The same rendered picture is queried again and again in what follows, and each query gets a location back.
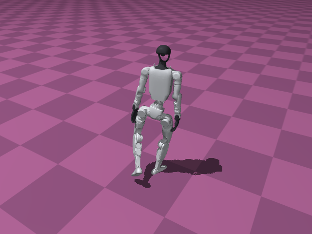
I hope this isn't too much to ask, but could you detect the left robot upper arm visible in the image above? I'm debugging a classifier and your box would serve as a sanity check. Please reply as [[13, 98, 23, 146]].
[[138, 67, 151, 93]]

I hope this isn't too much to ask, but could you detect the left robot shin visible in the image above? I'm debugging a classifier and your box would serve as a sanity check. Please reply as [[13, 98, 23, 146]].
[[133, 134, 142, 169]]

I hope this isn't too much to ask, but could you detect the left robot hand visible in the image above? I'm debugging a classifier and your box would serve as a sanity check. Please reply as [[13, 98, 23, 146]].
[[131, 104, 138, 123]]

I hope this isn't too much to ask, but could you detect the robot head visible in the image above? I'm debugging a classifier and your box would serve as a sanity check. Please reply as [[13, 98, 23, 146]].
[[155, 45, 171, 70]]

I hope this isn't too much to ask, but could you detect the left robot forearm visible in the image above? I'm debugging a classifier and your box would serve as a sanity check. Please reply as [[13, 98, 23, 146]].
[[133, 86, 143, 109]]

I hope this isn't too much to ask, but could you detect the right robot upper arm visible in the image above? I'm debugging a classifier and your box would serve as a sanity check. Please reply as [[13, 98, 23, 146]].
[[172, 70, 182, 100]]

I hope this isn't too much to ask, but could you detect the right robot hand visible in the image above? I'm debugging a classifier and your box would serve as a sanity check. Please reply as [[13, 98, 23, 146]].
[[170, 115, 180, 132]]

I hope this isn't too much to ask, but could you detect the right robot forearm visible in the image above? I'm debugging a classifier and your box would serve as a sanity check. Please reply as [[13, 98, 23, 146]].
[[174, 94, 182, 118]]

